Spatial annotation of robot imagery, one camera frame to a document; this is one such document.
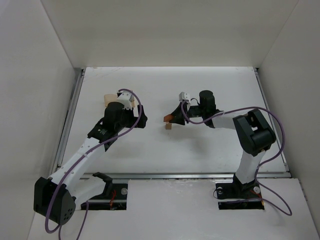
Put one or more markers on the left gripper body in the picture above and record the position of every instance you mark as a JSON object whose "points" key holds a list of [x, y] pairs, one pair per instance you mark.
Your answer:
{"points": [[139, 116]]}

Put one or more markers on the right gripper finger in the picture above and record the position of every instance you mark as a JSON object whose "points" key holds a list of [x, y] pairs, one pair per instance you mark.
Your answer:
{"points": [[180, 111], [178, 119]]}

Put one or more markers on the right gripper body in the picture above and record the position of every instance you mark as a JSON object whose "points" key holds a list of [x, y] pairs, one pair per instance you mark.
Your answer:
{"points": [[184, 114]]}

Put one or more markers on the reddish wooden triangle block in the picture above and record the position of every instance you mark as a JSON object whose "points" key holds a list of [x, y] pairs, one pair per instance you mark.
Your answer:
{"points": [[168, 118]]}

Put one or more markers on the brown wooden rectangular block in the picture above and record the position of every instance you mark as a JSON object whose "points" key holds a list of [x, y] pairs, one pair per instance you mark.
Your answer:
{"points": [[168, 127]]}

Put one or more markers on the amber transparent plastic box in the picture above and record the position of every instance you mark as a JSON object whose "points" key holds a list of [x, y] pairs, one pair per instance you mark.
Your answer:
{"points": [[109, 98]]}

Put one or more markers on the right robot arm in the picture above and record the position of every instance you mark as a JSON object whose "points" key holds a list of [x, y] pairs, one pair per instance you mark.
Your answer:
{"points": [[254, 133]]}

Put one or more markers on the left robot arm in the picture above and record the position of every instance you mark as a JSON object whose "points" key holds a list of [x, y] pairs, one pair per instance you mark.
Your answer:
{"points": [[60, 195]]}

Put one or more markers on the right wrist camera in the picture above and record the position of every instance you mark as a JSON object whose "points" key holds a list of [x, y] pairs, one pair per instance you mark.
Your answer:
{"points": [[184, 96]]}

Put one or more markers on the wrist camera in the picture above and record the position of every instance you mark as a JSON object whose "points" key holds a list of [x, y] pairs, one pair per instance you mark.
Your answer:
{"points": [[184, 96], [126, 99]]}

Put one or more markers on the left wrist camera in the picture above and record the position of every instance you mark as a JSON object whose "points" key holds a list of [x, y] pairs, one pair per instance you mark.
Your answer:
{"points": [[126, 99]]}

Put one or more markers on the front aluminium rail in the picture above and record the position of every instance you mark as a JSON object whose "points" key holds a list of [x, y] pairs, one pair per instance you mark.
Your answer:
{"points": [[166, 176]]}

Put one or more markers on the aluminium rail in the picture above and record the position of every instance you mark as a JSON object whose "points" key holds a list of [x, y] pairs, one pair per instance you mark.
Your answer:
{"points": [[166, 176], [74, 97], [274, 123]]}

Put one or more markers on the right aluminium rail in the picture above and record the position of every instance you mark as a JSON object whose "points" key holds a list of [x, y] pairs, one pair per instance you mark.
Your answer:
{"points": [[274, 123]]}

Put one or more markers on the left aluminium rail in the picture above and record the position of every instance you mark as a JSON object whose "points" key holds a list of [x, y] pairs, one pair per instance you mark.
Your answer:
{"points": [[74, 97]]}

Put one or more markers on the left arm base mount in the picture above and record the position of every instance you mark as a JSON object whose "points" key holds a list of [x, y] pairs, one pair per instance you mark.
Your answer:
{"points": [[113, 196]]}

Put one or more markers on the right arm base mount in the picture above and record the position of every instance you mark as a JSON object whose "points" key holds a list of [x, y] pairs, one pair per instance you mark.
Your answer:
{"points": [[237, 196]]}

